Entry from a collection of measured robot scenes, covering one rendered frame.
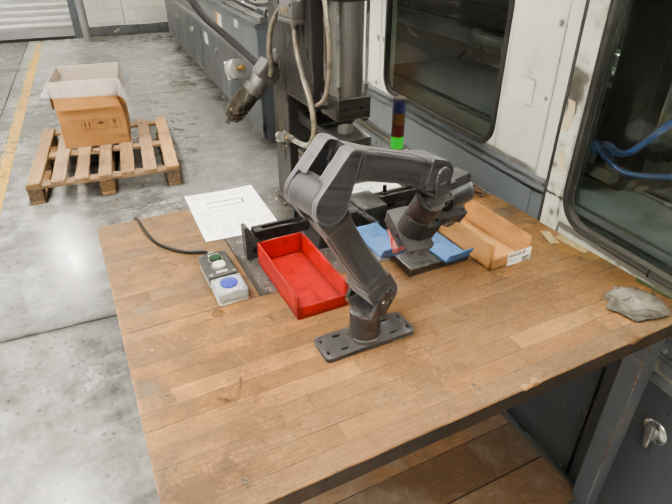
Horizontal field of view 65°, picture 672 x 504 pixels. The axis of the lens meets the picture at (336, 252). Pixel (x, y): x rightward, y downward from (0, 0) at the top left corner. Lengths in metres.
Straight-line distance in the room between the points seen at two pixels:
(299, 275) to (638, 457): 1.04
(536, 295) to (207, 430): 0.76
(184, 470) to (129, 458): 1.24
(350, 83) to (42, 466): 1.69
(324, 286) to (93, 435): 1.30
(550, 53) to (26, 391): 2.26
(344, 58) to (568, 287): 0.73
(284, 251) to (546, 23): 0.94
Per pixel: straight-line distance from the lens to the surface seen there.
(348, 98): 1.25
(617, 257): 1.49
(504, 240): 1.44
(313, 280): 1.24
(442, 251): 1.33
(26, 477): 2.24
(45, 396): 2.49
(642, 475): 1.74
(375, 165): 0.86
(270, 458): 0.90
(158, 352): 1.11
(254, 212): 1.56
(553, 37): 1.64
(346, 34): 1.22
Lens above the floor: 1.61
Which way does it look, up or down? 32 degrees down
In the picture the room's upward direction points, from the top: straight up
